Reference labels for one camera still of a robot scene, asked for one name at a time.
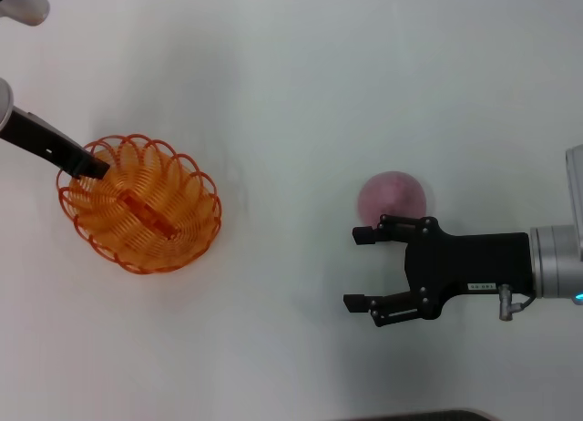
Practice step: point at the orange plastic woven basket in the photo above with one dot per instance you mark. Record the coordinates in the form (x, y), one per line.
(150, 216)

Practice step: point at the dark rounded robot base edge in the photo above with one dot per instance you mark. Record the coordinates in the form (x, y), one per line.
(410, 415)

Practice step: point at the pink peach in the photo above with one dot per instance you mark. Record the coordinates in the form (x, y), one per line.
(387, 198)

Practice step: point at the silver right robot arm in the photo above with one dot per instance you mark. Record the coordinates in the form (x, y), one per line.
(555, 266)

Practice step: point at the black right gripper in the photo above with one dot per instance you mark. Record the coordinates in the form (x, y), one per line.
(469, 266)

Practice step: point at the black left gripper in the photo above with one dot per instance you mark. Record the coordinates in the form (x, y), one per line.
(41, 136)

